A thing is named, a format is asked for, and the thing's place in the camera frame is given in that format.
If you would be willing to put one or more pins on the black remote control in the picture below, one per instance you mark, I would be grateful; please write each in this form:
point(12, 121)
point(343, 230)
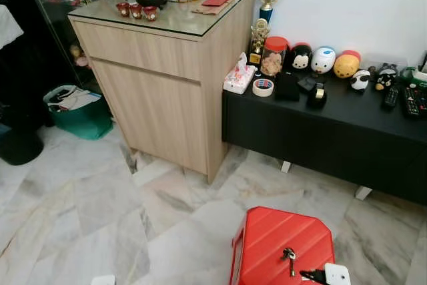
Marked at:
point(411, 101)
point(390, 97)

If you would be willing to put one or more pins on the green container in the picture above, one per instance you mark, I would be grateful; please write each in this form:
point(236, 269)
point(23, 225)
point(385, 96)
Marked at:
point(415, 77)

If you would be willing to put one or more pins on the small black plush toy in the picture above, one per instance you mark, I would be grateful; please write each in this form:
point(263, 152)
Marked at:
point(385, 79)

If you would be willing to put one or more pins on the small panda plush toy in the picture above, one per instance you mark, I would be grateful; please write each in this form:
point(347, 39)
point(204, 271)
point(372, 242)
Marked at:
point(360, 80)

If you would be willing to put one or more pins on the black low sideboard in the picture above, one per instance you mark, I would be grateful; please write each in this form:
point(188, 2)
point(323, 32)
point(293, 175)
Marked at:
point(333, 135)

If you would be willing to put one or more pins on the yellow plush toy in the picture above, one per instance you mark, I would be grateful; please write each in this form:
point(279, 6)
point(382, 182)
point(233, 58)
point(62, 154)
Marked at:
point(346, 66)

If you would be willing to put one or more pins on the black tape dispenser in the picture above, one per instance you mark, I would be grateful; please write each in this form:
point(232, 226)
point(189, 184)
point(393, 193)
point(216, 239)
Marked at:
point(317, 95)

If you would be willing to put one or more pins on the white plush toy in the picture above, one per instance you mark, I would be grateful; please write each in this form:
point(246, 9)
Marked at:
point(323, 61)

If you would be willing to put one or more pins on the small black box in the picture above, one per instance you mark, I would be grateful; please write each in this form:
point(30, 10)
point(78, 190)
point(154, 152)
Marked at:
point(307, 83)

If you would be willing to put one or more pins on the black mouse plush toy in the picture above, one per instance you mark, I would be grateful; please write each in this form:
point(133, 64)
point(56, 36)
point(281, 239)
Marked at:
point(301, 58)

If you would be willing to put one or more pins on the black wallet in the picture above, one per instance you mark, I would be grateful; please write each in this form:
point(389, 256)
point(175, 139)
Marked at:
point(287, 88)

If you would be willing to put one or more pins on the clear jar red lid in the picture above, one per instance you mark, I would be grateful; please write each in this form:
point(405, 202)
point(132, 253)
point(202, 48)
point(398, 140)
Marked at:
point(273, 59)

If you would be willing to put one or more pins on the white tape roll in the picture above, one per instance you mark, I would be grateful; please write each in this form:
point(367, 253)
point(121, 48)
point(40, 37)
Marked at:
point(257, 89)

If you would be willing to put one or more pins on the small gold trophy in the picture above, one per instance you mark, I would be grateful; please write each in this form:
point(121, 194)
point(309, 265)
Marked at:
point(258, 41)

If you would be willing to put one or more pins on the pink white tissue pack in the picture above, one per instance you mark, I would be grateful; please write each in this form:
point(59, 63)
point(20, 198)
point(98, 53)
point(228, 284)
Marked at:
point(238, 79)

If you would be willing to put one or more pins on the red plastic stool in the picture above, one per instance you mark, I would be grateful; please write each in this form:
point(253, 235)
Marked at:
point(267, 238)

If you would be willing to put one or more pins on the light wooden cabinet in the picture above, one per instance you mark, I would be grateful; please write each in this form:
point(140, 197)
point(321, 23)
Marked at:
point(160, 91)

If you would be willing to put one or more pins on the small red cup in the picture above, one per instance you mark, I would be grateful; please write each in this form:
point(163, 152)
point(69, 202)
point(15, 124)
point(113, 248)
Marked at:
point(123, 9)
point(136, 11)
point(150, 13)

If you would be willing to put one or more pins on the green shopping bag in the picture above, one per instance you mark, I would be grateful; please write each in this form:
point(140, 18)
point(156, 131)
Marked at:
point(83, 121)

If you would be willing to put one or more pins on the black bin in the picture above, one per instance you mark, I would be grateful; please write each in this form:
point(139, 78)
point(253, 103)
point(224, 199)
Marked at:
point(19, 146)

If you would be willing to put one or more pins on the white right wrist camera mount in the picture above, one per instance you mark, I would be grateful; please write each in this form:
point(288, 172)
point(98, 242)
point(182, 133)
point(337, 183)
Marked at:
point(337, 275)

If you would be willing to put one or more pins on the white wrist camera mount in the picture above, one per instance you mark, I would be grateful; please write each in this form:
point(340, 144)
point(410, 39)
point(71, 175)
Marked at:
point(103, 280)
point(337, 275)

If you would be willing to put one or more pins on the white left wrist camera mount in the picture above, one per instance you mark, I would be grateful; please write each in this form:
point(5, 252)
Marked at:
point(103, 280)

